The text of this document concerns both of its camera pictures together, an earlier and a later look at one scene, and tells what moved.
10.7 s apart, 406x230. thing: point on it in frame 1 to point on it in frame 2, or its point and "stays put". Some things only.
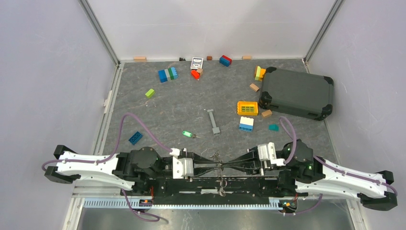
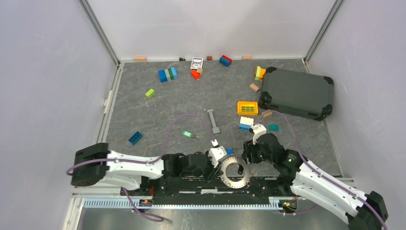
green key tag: x=186 y=133 stays put
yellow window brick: x=245 y=108 stays put
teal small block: x=274 y=127 stays put
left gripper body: x=188 y=155 to x=214 y=171
